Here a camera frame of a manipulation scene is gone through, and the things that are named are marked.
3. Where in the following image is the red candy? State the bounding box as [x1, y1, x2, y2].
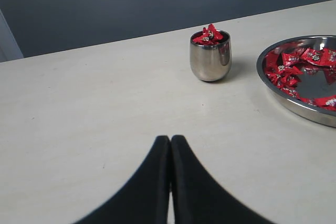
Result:
[192, 24, 224, 46]

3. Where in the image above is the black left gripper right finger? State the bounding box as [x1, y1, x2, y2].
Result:
[171, 135, 272, 223]

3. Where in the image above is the stainless steel cup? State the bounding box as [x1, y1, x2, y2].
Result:
[190, 30, 232, 82]

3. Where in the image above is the round stainless steel plate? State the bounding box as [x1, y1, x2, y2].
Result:
[256, 35, 335, 127]

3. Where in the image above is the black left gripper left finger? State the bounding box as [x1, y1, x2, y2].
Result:
[77, 135, 171, 224]

